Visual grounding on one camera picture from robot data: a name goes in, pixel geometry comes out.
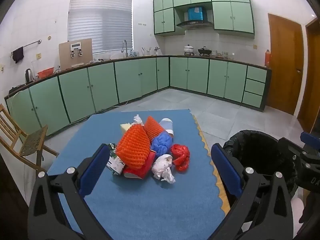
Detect green wall cabinets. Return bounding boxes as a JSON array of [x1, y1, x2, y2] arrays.
[[153, 0, 255, 36]]

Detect blue and white paper cup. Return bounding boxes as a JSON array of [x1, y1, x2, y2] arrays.
[[159, 118, 175, 138]]

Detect white tissue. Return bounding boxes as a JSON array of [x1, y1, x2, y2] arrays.
[[151, 154, 176, 184], [133, 114, 145, 127]]

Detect metal towel rail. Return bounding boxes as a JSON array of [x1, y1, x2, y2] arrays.
[[10, 39, 42, 55]]

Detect dark hanging towel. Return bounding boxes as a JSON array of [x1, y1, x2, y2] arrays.
[[12, 47, 25, 64]]

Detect blue table mat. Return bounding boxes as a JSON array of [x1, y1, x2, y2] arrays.
[[46, 109, 227, 240]]

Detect red paper cup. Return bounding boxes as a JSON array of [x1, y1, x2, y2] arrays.
[[122, 152, 157, 180]]

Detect wooden door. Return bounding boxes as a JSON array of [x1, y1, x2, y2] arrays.
[[267, 13, 305, 115]]

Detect steel electric kettle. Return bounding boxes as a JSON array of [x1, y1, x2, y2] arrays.
[[24, 68, 34, 84]]

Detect green base cabinets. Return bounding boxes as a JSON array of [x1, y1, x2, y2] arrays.
[[4, 54, 272, 137]]

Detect red plastic basin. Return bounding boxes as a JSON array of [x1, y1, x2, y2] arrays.
[[37, 67, 55, 78]]

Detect person's right hand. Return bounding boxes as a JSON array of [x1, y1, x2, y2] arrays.
[[299, 194, 320, 233]]

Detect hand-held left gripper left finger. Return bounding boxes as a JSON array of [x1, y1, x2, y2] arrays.
[[27, 144, 111, 240]]

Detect black bag lined trash bin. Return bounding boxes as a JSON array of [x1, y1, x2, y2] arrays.
[[222, 129, 304, 205]]

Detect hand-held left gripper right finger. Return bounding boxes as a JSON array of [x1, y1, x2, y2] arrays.
[[211, 144, 295, 240]]

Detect green and white milk carton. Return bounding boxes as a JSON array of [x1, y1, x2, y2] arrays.
[[105, 143, 126, 175]]

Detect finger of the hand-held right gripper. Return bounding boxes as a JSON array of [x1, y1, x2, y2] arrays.
[[278, 137, 309, 168], [300, 131, 320, 151]]

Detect range hood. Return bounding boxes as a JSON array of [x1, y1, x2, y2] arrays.
[[176, 6, 213, 28]]

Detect white window blind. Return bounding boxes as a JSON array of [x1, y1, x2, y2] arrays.
[[67, 0, 134, 55]]

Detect large orange foam net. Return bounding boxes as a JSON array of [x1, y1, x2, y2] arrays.
[[115, 124, 152, 169]]

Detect small orange foam net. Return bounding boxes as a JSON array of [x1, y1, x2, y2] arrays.
[[144, 116, 165, 139]]

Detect red plastic bag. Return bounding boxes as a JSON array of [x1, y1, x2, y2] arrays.
[[171, 144, 190, 172]]

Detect wooden chair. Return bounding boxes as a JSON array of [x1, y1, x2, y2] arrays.
[[0, 104, 59, 169]]

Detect blue plastic bag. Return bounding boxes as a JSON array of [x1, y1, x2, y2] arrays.
[[150, 132, 173, 155]]

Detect yellow sponge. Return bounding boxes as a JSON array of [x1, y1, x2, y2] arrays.
[[120, 122, 133, 135]]

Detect wooden door frame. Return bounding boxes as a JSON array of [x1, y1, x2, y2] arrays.
[[297, 17, 320, 134]]

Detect row of glass jars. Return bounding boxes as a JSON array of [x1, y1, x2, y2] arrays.
[[212, 51, 235, 60]]

